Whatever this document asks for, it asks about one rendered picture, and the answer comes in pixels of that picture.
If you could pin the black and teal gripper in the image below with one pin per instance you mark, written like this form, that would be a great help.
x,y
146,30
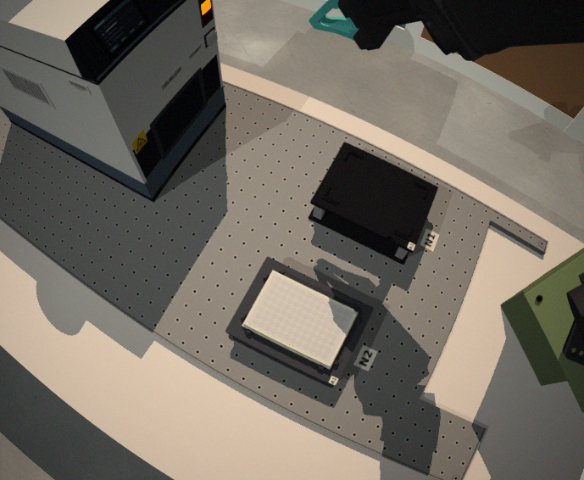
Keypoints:
x,y
368,32

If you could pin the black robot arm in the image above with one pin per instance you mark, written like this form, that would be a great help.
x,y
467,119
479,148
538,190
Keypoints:
x,y
474,28

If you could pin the small grey label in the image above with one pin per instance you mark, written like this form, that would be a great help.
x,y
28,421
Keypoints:
x,y
365,358

